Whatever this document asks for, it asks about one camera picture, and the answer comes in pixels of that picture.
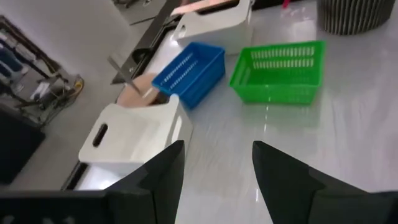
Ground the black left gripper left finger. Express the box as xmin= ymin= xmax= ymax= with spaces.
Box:
xmin=105 ymin=140 xmax=186 ymax=224

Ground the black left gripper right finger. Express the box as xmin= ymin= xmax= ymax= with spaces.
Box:
xmin=252 ymin=141 xmax=369 ymax=224

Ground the white plastic handled bin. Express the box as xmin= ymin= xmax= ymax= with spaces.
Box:
xmin=78 ymin=93 xmax=194 ymax=175
xmin=172 ymin=0 xmax=253 ymax=56

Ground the green slotted plastic basket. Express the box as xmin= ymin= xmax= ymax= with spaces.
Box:
xmin=229 ymin=40 xmax=326 ymax=106

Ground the blue slotted plastic basket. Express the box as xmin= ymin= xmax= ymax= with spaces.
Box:
xmin=151 ymin=42 xmax=226 ymax=110

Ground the cluttered metal equipment cart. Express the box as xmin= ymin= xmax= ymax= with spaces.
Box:
xmin=0 ymin=15 xmax=85 ymax=127

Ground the large black floor object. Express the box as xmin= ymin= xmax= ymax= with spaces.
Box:
xmin=0 ymin=107 xmax=47 ymax=185

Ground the copper-coloured flat board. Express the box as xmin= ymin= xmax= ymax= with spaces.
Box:
xmin=170 ymin=0 xmax=240 ymax=17

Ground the grey ribbed cylinder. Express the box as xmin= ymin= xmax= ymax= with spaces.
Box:
xmin=316 ymin=0 xmax=396 ymax=35

